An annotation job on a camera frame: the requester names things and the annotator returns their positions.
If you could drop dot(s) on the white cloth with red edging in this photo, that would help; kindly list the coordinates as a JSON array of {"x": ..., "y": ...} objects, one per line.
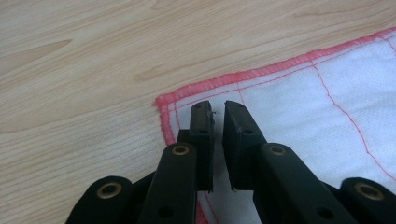
[{"x": 295, "y": 109}]

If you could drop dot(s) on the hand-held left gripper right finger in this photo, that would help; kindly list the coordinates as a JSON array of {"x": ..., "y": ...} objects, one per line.
[{"x": 241, "y": 146}]

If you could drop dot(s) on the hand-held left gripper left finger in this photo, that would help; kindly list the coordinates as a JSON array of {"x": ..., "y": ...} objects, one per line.
[{"x": 202, "y": 146}]

